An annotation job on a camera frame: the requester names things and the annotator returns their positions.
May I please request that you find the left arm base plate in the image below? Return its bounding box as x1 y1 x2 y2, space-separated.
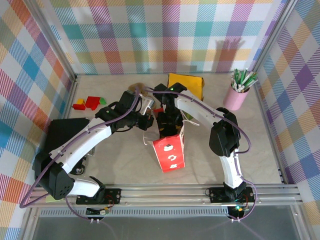
75 187 123 205

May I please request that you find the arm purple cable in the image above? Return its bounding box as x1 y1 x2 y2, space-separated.
143 86 258 222
19 88 141 222

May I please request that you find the brown pulp cup carrier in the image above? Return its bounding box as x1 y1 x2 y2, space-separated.
127 82 152 98

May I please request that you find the black box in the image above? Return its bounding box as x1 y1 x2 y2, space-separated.
46 117 95 176

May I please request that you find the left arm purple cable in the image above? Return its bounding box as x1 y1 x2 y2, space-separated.
19 88 141 222

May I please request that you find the aluminium upright post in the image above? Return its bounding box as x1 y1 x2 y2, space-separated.
251 0 300 75
24 0 78 82

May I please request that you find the yellow topped cardboard box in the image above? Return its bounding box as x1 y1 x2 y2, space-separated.
166 72 205 101

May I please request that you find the grey slotted cable duct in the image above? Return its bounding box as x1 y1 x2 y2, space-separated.
39 208 230 218

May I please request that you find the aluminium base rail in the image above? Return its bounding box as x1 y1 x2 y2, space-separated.
26 183 304 208

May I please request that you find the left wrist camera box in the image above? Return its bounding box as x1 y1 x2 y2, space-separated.
139 96 155 115

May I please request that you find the pink cylindrical holder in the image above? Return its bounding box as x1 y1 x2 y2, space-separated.
223 83 251 111

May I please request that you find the small controller board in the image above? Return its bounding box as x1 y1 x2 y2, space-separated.
86 206 111 216
228 204 251 216

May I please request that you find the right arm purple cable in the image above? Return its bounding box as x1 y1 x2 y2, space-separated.
143 86 258 222

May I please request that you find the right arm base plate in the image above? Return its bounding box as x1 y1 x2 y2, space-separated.
208 186 256 204

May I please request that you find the red printed paper bag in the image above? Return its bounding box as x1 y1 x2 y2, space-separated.
142 113 201 174

